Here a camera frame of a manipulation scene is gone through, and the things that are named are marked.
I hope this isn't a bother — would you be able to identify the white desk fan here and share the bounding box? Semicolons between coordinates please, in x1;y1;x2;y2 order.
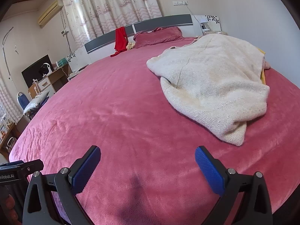
39;62;51;78

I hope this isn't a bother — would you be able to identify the yellow garment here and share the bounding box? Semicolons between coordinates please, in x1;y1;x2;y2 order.
258;48;268;85

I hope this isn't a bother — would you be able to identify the grey headboard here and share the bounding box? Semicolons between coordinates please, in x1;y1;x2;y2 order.
84;14;194;55

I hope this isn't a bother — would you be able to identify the wall air conditioner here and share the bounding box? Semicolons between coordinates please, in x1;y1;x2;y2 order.
37;0;64;26

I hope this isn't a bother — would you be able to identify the wooden desk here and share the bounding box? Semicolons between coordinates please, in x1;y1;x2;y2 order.
28;63;72;99

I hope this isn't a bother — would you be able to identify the patterned window curtain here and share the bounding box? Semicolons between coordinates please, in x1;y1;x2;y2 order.
0;73;20;125

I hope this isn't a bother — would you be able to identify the bed with pink sheet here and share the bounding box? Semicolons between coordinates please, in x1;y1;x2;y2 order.
8;31;300;225

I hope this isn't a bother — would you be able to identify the ship-print curtain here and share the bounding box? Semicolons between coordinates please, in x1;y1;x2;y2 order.
60;0;163;50

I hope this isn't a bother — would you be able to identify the wooden side table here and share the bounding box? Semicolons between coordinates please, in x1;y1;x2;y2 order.
0;122;18;150

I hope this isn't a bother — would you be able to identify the person's left hand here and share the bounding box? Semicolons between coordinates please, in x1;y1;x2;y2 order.
6;193;19;225

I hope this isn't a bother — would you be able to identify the white drawer cabinet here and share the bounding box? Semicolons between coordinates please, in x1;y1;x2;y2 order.
37;77;55;94

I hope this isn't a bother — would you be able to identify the blue chair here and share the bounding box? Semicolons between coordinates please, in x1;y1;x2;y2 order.
16;91;50;121

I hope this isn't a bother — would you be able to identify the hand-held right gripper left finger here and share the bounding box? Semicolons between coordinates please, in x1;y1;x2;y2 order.
22;145;102;225

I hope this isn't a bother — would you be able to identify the black monitor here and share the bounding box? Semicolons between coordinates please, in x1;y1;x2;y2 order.
22;54;52;88

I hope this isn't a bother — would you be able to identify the pale pink knit sweater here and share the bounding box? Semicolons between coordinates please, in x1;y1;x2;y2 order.
262;56;272;70

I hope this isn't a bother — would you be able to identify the red garment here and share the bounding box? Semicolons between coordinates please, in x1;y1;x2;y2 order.
110;27;128;58

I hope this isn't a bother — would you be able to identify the curved metal rod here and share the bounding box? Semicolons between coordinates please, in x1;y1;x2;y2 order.
2;27;14;80

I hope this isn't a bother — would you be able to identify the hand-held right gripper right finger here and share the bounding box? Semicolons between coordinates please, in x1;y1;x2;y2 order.
194;146;273;225

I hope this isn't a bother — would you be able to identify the pink pillow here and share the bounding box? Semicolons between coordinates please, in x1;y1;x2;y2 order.
133;26;183;49

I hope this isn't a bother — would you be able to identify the cream knit sweater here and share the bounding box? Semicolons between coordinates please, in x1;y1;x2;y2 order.
146;34;270;146

